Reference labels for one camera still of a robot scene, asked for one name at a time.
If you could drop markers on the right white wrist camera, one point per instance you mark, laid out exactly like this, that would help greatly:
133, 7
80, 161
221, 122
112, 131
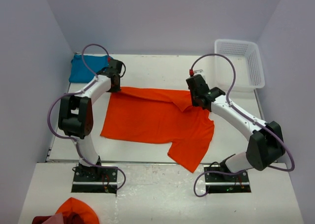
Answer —
199, 72

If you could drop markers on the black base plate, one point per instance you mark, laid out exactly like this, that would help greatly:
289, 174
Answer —
217, 183
94, 180

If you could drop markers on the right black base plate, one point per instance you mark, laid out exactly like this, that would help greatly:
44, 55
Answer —
217, 183

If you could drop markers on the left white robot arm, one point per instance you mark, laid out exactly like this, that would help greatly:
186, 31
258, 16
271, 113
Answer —
76, 111

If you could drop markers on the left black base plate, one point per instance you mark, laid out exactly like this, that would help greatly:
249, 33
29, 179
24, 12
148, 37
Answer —
94, 180

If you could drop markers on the orange t shirt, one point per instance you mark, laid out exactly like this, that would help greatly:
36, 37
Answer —
160, 116

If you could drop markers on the orange cloth in pile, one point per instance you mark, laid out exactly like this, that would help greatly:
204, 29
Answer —
75, 211

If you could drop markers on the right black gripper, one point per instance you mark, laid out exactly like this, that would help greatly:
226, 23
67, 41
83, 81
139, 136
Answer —
193, 101

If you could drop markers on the folded blue t shirt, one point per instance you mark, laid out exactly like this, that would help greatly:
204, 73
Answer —
80, 73

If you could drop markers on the pink cloth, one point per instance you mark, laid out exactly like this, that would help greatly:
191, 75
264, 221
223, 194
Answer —
55, 219

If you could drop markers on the dark red cloth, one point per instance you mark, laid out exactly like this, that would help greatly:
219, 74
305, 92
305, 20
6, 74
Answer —
43, 220

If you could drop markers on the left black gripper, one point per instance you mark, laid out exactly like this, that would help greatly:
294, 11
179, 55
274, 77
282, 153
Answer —
117, 88

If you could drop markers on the white plastic basket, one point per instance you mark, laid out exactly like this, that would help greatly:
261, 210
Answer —
246, 59

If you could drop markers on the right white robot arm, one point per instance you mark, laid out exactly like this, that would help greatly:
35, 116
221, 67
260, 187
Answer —
264, 139

